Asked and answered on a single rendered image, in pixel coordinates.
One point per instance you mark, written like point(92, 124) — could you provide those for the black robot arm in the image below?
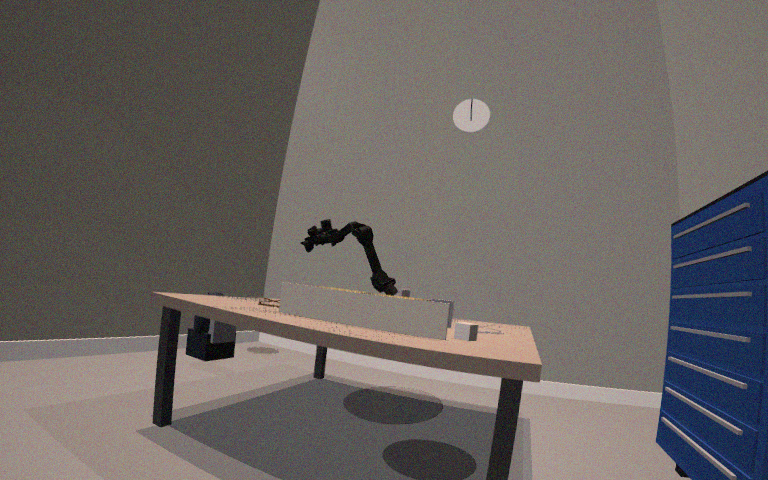
point(380, 280)

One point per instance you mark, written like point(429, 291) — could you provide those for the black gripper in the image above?
point(309, 244)

